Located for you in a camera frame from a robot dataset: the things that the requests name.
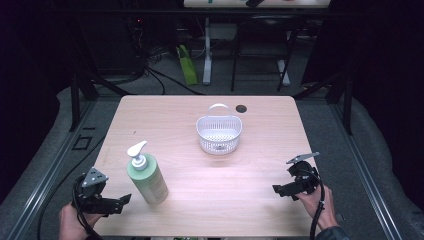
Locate person's left hand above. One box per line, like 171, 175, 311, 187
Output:
58, 202, 105, 240

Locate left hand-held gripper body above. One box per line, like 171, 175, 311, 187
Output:
71, 166, 123, 215

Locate person's right hand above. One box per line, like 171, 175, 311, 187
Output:
294, 184, 339, 232

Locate white-legged desk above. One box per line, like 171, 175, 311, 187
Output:
183, 0, 332, 87

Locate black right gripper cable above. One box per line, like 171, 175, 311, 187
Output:
309, 168, 326, 240

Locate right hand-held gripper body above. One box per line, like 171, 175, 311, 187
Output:
285, 151, 323, 196

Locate green pump bottle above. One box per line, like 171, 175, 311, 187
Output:
125, 140, 170, 205

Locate black metal frame stand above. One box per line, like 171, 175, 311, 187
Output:
68, 71, 134, 133
293, 71, 355, 136

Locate black floor cables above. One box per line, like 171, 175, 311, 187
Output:
126, 16, 206, 97

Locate black chair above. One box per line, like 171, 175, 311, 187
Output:
230, 14, 303, 93

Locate white perforated plastic basket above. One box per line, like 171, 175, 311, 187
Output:
195, 103, 244, 156

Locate green bag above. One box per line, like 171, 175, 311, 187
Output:
175, 44, 199, 86

